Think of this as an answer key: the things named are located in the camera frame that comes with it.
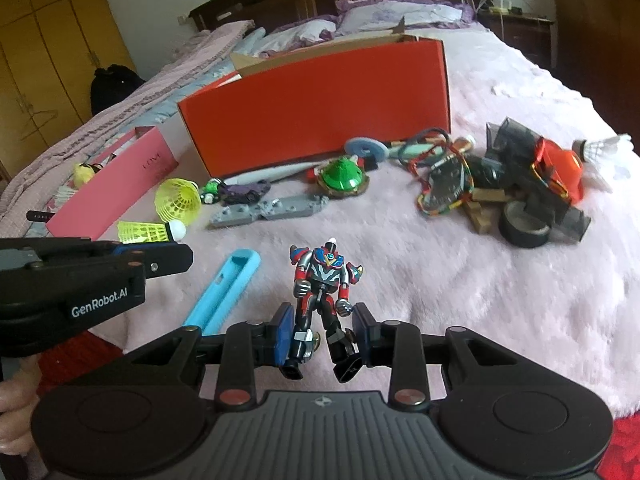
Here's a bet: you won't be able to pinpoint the pink cardboard box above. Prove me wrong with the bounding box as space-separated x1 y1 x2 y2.
45 127 180 241

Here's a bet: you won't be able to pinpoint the white pillow with purple trim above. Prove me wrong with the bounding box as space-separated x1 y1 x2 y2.
260 17 341 56
335 0 476 36

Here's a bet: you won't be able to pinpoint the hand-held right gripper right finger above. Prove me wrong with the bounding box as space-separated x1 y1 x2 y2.
352 302 521 407

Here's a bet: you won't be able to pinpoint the colourful braided cord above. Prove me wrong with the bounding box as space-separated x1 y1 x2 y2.
410 150 476 218

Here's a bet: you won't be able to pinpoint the blue round disc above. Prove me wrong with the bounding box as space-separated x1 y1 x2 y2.
344 137 390 161

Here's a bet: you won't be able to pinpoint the yellow shuttlecock with white cork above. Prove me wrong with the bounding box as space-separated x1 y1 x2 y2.
117 220 187 245

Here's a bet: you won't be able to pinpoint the grey toy plate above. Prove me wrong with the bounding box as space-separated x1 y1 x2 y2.
209 194 330 231

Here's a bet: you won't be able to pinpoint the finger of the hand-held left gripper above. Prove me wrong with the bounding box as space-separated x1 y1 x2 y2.
125 243 194 277
0 237 126 272

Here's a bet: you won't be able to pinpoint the red cardboard box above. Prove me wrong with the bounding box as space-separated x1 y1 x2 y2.
177 35 453 183

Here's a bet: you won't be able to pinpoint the red patterned cloth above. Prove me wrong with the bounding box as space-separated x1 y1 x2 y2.
595 417 640 480

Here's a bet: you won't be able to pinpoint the wooden blocks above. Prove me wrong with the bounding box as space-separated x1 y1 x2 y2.
460 187 511 236

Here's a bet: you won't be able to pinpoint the teal handle with black cord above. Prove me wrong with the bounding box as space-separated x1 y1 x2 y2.
395 127 451 171

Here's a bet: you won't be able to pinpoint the white feather shuttlecock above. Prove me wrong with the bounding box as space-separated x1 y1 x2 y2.
572 132 633 193

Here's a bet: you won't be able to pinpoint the yellow wooden wardrobe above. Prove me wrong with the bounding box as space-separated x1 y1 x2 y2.
0 0 138 181

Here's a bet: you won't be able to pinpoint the pink quilt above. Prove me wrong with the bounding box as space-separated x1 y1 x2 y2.
0 20 256 226

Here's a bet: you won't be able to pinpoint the charger cables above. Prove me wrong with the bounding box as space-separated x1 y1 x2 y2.
477 0 526 16

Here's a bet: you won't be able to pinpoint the wooden dresser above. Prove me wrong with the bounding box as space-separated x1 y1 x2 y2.
550 0 640 126

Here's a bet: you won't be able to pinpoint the black bag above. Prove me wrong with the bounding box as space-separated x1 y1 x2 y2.
90 65 146 118

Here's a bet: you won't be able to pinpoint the white plastic toy tube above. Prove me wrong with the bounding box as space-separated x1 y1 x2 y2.
220 160 321 188

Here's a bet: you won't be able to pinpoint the purple toy car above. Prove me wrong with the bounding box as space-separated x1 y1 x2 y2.
220 180 272 206

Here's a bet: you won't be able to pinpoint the wooden nightstand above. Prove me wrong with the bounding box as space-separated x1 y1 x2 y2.
480 10 558 68

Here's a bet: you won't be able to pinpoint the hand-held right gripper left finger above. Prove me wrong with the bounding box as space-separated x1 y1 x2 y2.
125 302 296 407

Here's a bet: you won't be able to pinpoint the orange plastic toy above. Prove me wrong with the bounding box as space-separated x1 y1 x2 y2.
531 139 585 205

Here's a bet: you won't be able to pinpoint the yellow netted shuttlecock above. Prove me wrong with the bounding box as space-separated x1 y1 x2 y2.
154 178 202 223

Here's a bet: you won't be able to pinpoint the blue silicone case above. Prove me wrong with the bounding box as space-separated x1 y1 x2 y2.
181 250 262 336

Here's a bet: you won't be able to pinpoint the green spinning top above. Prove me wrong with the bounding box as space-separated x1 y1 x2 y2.
316 156 372 197

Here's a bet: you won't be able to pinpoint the red black robot toy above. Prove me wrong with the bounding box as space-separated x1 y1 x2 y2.
280 242 365 385

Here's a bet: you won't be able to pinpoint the black tape roll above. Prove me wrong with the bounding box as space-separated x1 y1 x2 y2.
499 200 551 250

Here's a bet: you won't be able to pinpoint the person's left hand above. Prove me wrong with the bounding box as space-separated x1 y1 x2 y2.
0 357 41 456

